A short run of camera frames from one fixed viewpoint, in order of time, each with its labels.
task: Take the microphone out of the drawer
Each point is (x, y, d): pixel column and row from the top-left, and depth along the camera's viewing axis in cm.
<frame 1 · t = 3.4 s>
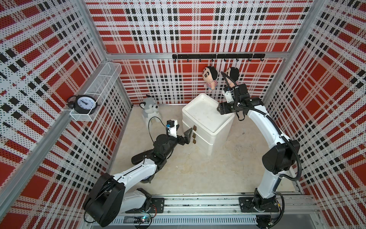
left hand: (188, 127, 80), fingers open
right hand: (225, 106, 85), fingers open
white plastic drawer cabinet: (210, 127, 78), point 25 cm above the table
pink-dressed plush doll: (232, 74, 99), point 32 cm above the table
grey white husky plush: (150, 114, 103), point 11 cm above the table

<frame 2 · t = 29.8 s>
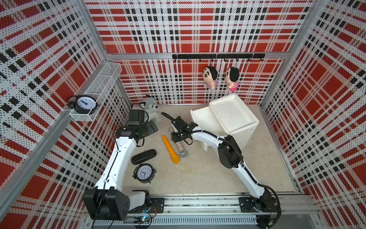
left hand: (150, 129, 80), fingers open
right hand: (176, 137, 97), fingers open
white plastic drawer cabinet: (234, 119, 84), point 24 cm above the table
black glasses case: (143, 156, 90), point 5 cm above the table
orange microphone: (175, 158, 89), point 4 cm above the table
silver rhinestone microphone: (183, 152, 90), point 5 cm above the table
the other named things where they were.

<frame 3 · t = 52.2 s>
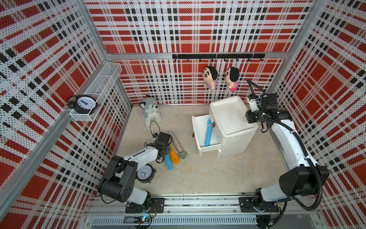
left hand: (167, 149, 94), fingers open
right hand: (251, 114, 80), fingers closed
white middle drawer: (199, 123, 100), point 9 cm above the table
blue microphone from drawer: (208, 133, 92), point 12 cm above the table
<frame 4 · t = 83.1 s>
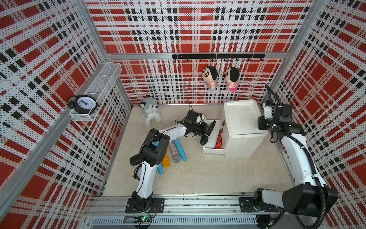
left hand: (212, 129, 94), fingers open
right hand: (263, 119, 78), fingers closed
white plastic drawer cabinet: (242, 138, 75), point 24 cm above the table
orange microphone: (166, 161, 88), point 4 cm above the table
blue microphone from drawer: (180, 150, 95), point 2 cm above the table
red rhinestone microphone: (219, 141, 95), point 6 cm above the table
